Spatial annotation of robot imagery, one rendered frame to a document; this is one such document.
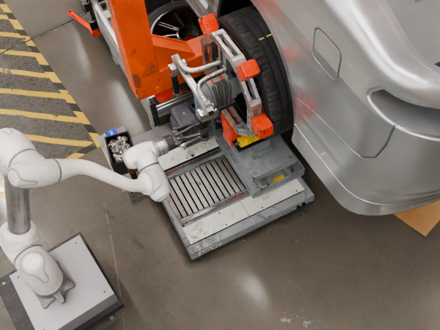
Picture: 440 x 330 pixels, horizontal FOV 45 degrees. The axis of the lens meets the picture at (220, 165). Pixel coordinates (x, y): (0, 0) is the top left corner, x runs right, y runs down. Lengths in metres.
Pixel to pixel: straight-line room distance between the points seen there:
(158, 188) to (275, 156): 1.01
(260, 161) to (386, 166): 1.29
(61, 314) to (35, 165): 0.85
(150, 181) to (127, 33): 0.83
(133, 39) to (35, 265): 1.22
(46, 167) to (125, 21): 0.95
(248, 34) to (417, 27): 0.92
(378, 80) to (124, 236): 1.98
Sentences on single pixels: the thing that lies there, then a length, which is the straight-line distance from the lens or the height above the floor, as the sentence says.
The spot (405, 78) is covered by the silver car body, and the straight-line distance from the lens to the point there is 1.75.
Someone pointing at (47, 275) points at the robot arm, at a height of 0.61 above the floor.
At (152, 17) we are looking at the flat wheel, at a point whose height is 0.50.
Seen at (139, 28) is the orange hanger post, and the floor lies 1.02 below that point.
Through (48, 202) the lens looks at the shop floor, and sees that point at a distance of 3.54.
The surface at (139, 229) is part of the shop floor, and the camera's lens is 3.27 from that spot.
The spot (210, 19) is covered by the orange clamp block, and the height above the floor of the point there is 1.11.
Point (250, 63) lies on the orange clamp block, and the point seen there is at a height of 1.15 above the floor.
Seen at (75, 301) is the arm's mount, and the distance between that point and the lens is 2.73.
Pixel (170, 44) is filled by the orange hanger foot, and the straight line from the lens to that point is 3.08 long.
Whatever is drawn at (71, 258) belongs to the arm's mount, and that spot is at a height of 0.40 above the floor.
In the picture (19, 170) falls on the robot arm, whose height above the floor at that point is 1.21.
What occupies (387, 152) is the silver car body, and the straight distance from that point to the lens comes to 1.97.
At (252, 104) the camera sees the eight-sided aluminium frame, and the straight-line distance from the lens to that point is 2.47.
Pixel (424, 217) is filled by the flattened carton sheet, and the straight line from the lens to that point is 3.39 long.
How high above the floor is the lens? 2.84
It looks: 55 degrees down
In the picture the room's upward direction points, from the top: 6 degrees counter-clockwise
